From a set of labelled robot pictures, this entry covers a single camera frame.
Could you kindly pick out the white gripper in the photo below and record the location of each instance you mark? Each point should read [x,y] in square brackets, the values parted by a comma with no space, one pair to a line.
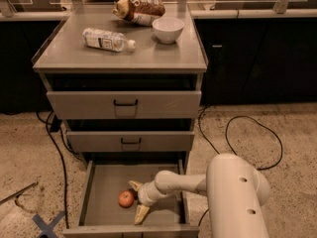
[145,194]

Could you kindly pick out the red apple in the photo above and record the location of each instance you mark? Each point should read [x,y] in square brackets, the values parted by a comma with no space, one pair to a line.
[126,199]

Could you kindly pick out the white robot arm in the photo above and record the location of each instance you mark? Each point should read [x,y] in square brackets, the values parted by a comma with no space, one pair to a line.
[235,191]

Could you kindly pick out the grey open bottom drawer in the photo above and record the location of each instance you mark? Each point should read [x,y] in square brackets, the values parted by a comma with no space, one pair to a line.
[101,216]

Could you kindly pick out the grey middle drawer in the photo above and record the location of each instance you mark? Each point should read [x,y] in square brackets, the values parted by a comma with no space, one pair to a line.
[152,141]

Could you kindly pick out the grey metal drawer cabinet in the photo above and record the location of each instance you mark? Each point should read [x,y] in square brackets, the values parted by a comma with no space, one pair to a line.
[67,64]

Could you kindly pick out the grey top drawer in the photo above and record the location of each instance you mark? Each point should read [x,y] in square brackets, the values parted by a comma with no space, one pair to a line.
[99,104]

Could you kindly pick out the blue tape cross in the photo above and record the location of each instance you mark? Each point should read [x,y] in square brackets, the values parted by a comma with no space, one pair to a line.
[46,229]

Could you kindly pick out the metal bar on floor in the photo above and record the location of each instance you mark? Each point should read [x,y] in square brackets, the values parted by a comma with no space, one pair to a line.
[18,193]

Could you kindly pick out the clear plastic water bottle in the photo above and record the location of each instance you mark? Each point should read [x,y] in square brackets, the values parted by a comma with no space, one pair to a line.
[107,40]

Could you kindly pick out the white ceramic bowl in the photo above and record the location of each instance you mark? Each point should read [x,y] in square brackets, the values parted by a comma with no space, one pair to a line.
[167,29]

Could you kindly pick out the brown chip bag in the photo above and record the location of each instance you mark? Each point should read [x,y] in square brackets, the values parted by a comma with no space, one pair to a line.
[140,12]

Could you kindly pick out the black middle drawer handle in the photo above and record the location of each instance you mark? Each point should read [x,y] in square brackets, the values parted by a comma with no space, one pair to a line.
[131,141]

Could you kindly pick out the black drawer handle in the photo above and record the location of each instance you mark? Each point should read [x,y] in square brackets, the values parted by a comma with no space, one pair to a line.
[125,104]
[131,141]

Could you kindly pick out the black top drawer handle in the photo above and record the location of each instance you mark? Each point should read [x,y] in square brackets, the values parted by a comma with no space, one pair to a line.
[125,104]

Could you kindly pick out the dark lower wall cabinets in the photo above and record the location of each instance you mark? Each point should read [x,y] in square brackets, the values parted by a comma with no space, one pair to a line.
[254,61]

